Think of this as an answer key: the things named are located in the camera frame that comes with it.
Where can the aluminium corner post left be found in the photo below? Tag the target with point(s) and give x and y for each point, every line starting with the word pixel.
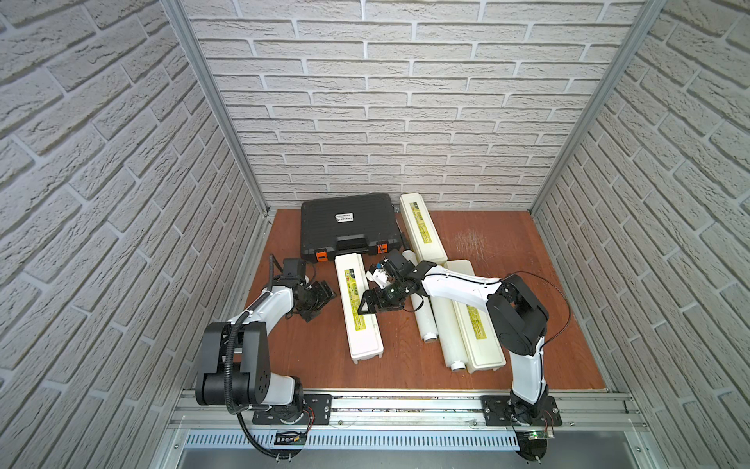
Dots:
pixel 180 22

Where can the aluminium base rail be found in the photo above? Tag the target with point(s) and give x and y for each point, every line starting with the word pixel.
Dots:
pixel 407 421

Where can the white plastic wrap roll middle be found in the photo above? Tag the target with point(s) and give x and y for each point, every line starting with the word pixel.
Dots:
pixel 424 316

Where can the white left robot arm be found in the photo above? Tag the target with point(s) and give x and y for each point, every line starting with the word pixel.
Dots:
pixel 234 364

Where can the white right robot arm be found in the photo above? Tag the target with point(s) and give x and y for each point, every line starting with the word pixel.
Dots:
pixel 518 319

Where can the aluminium corner post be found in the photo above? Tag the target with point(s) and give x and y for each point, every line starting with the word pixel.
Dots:
pixel 180 22
pixel 631 44

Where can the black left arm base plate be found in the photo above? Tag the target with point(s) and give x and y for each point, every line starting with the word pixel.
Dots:
pixel 315 408

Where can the white plastic wrap roll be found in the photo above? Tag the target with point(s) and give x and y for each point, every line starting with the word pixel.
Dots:
pixel 424 316
pixel 454 353

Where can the cream dispenser right front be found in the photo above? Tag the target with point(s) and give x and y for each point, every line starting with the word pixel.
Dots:
pixel 482 347

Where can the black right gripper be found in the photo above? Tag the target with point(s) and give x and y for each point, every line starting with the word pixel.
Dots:
pixel 380 305

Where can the cream dispenser with lid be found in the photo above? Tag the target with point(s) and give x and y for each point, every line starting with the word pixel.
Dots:
pixel 364 337

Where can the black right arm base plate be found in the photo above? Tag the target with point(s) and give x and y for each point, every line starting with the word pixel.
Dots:
pixel 509 410

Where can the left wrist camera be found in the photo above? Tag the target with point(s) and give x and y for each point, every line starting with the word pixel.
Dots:
pixel 293 271

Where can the aluminium corner post right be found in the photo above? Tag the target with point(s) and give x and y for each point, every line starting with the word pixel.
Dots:
pixel 631 44

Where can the white plastic wrap roll right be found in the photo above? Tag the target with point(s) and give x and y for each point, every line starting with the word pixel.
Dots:
pixel 454 353

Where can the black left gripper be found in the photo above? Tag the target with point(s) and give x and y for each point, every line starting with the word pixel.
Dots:
pixel 313 298

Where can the black plastic tool case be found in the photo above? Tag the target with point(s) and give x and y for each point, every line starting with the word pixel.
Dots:
pixel 361 224

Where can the cream dispenser far back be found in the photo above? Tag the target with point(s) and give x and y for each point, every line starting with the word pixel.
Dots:
pixel 422 232

